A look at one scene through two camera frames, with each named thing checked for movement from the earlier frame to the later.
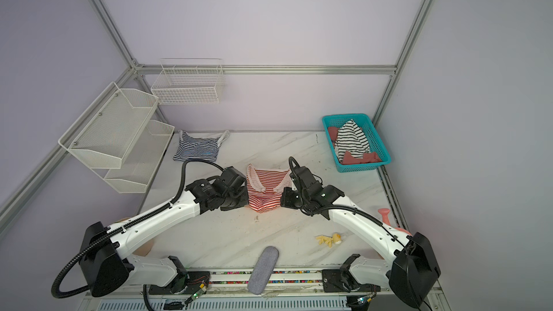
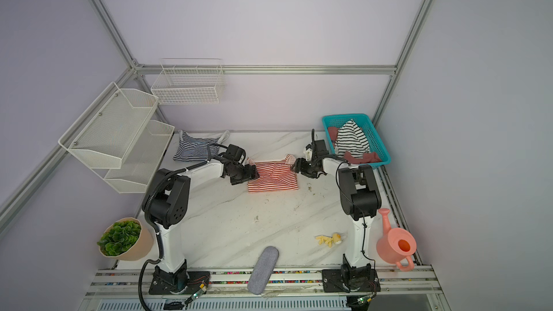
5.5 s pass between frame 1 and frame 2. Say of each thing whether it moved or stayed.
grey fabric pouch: stayed
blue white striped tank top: stayed
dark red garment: stayed
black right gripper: moved
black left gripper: moved
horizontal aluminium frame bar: stayed
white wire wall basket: stayed
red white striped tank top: moved
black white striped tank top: stayed
